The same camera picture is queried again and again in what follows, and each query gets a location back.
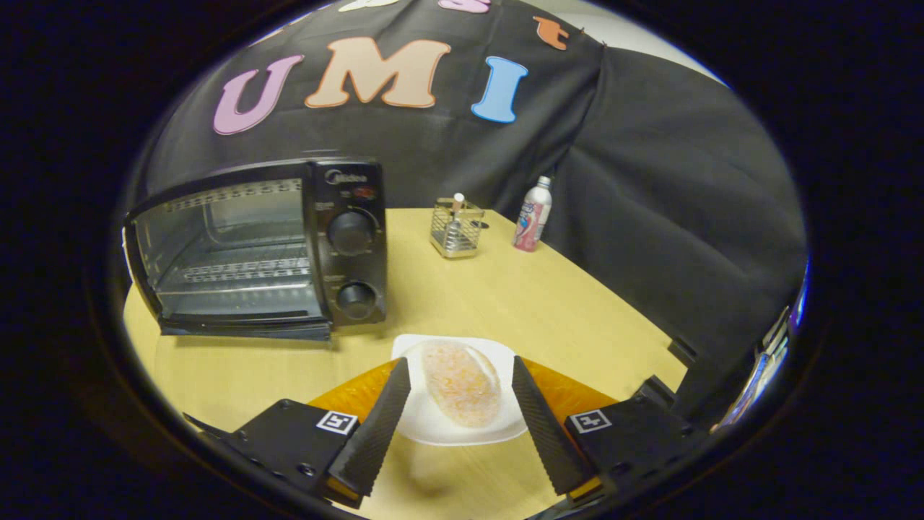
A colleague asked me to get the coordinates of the black toaster oven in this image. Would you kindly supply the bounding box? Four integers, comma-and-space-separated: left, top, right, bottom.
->
121, 157, 388, 342

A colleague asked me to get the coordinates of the pink and white bottle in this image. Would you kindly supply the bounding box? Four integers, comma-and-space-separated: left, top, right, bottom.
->
513, 175, 554, 253

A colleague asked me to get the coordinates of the sugared bread roll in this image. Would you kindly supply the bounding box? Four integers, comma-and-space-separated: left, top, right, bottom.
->
421, 342, 502, 428

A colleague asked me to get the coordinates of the metal wire utensil holder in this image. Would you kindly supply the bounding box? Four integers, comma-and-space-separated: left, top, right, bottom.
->
430, 196, 486, 259

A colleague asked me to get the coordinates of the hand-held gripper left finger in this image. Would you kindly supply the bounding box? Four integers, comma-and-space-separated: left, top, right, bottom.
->
182, 357, 412, 510

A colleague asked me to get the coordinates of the white plate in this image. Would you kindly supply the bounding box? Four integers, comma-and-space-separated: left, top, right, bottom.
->
391, 334, 529, 446

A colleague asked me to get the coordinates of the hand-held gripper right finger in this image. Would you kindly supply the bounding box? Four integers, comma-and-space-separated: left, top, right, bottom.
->
511, 355, 712, 510

